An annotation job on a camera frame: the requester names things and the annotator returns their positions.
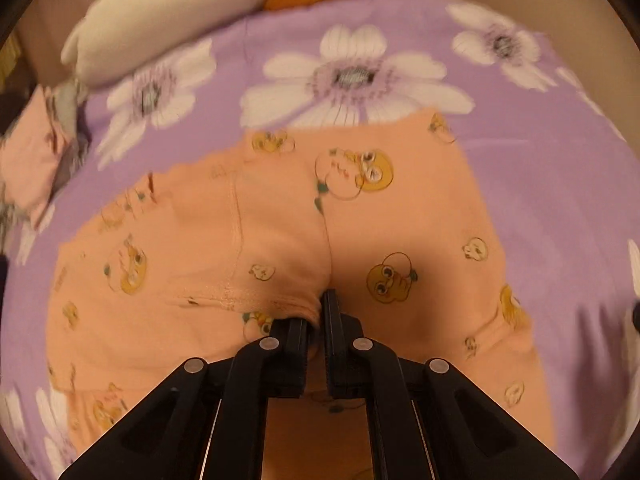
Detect peach duck print garment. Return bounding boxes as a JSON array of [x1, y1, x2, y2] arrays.
[[47, 110, 554, 452]]

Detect purple floral bed sheet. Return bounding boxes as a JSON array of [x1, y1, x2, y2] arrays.
[[1, 0, 639, 479]]

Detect folded pink garment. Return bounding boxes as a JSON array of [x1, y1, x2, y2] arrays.
[[1, 86, 70, 228]]

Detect folded grey garment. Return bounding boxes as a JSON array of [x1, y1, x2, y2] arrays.
[[46, 78, 91, 196]]

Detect white plush pillow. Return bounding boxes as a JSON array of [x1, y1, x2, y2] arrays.
[[61, 0, 264, 87]]

